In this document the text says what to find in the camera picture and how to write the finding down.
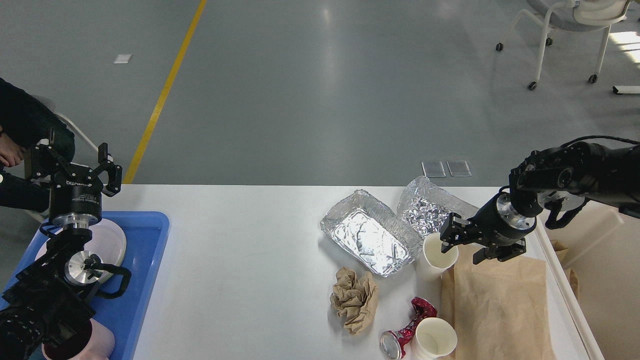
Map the crushed red soda can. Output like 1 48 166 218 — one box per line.
379 296 438 360

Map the crumpled brown paper ball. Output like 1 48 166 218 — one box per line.
330 266 380 336

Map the person's hand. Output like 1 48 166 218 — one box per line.
0 130 26 167

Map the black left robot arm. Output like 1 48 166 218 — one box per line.
1 133 131 360

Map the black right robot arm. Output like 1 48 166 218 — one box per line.
439 136 639 265

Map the clear floor plate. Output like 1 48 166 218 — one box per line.
446 160 473 177
421 161 447 178

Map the white bar on floor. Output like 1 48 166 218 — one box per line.
612 85 640 95

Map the clear floor plate left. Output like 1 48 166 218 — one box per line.
421 161 447 178

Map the seated person in black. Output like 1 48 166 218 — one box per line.
0 79 76 214

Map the clear floor plate right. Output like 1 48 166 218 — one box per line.
446 160 473 177

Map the brown paper bag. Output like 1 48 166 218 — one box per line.
438 244 556 360

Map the pink mug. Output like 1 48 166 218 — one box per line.
41 317 115 360

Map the white office chair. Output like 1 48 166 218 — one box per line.
494 0 631 91

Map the pink plate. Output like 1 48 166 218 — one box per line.
30 214 127 287

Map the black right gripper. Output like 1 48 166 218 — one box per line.
439 193 537 265

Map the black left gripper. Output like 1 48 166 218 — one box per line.
24 131 122 228

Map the white chair on left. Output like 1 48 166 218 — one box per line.
34 95 99 153

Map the aluminium foil tray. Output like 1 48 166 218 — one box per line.
319 189 424 278

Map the white plastic bin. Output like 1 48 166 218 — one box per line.
526 202 640 360

